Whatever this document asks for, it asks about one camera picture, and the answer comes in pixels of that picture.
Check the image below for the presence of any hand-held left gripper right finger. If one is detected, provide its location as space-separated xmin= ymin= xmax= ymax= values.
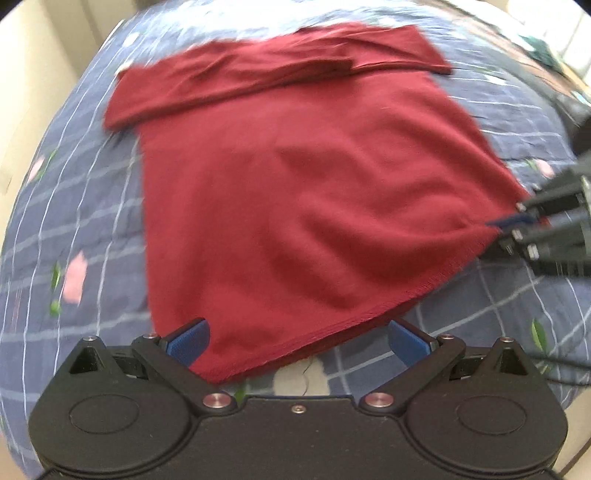
xmin=359 ymin=318 xmax=528 ymax=416

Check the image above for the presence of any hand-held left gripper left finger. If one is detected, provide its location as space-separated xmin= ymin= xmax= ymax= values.
xmin=68 ymin=318 xmax=235 ymax=414

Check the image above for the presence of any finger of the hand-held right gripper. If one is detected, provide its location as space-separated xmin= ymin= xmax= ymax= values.
xmin=487 ymin=165 xmax=591 ymax=228
xmin=499 ymin=217 xmax=591 ymax=278

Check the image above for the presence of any red long-sleeved sweater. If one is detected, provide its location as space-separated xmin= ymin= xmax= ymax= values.
xmin=103 ymin=24 xmax=533 ymax=385

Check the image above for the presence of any leaf-patterned white pillow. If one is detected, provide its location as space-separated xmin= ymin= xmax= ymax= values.
xmin=519 ymin=34 xmax=561 ymax=65

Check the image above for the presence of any blue checked floral quilt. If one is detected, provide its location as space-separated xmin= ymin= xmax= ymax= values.
xmin=0 ymin=0 xmax=591 ymax=478

